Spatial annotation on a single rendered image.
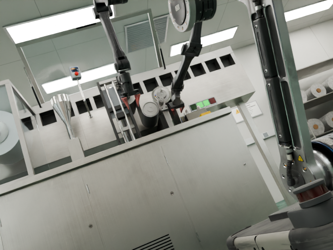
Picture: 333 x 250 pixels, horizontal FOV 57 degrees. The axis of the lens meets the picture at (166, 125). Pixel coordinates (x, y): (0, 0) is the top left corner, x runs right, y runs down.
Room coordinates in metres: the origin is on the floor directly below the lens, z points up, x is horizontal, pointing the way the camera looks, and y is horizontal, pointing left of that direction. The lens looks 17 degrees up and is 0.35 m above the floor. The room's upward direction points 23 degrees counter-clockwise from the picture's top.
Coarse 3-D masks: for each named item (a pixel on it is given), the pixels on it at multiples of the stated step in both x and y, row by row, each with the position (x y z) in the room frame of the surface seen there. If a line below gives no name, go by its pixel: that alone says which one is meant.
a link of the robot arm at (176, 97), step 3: (171, 84) 1.97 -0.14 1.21; (183, 84) 1.98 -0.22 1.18; (171, 87) 1.97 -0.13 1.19; (183, 87) 1.99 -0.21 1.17; (171, 90) 1.99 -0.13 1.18; (174, 90) 1.99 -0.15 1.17; (177, 90) 2.00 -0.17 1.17; (180, 90) 2.01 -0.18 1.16; (174, 93) 1.98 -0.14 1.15; (177, 93) 1.98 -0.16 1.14; (174, 96) 1.98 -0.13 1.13; (177, 96) 1.96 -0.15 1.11; (174, 99) 1.97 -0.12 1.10; (177, 99) 1.97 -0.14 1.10; (180, 99) 1.99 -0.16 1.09; (174, 102) 1.99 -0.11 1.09; (177, 102) 1.99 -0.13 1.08; (180, 102) 2.00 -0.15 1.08
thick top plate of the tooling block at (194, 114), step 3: (204, 108) 2.18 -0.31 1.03; (195, 111) 2.16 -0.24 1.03; (198, 111) 2.16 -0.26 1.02; (201, 111) 2.17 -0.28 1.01; (204, 111) 2.17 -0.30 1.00; (186, 114) 2.14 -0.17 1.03; (189, 114) 2.15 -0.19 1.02; (192, 114) 2.15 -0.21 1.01; (195, 114) 2.16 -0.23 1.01; (198, 114) 2.16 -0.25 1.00; (186, 117) 2.15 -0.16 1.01; (189, 117) 2.15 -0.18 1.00; (192, 117) 2.15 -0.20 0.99; (195, 117) 2.16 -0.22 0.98; (186, 120) 2.18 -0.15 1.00; (189, 120) 2.15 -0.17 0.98
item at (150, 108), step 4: (144, 104) 2.13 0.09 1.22; (148, 104) 2.14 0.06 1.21; (152, 104) 2.14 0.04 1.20; (156, 104) 2.14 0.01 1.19; (144, 108) 2.13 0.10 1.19; (148, 108) 2.13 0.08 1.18; (152, 108) 2.14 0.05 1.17; (156, 108) 2.15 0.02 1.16; (144, 112) 2.12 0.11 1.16; (148, 112) 2.13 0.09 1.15; (152, 112) 2.14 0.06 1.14; (156, 112) 2.14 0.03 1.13
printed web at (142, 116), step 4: (136, 104) 2.27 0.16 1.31; (140, 108) 2.14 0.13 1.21; (140, 112) 2.21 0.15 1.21; (140, 116) 2.29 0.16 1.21; (144, 116) 2.15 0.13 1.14; (148, 116) 2.13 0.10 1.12; (152, 116) 2.13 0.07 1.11; (156, 116) 2.18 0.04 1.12; (124, 120) 2.10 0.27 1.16; (144, 120) 2.23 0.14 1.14; (148, 120) 2.20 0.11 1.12; (152, 120) 2.21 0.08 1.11; (156, 120) 2.27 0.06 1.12; (124, 124) 2.22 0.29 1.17; (144, 124) 2.31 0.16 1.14; (148, 124) 2.28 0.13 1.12; (152, 124) 2.29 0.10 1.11; (128, 132) 2.16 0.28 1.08; (128, 136) 2.28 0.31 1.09
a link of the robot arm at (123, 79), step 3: (123, 72) 1.57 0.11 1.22; (126, 72) 1.56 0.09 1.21; (120, 75) 1.56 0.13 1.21; (123, 75) 1.55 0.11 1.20; (126, 75) 1.56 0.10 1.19; (129, 75) 1.57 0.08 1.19; (123, 78) 1.56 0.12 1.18; (126, 78) 1.56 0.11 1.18; (129, 78) 1.57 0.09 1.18; (123, 81) 1.57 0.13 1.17; (126, 81) 1.57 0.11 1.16; (129, 81) 1.59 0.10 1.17
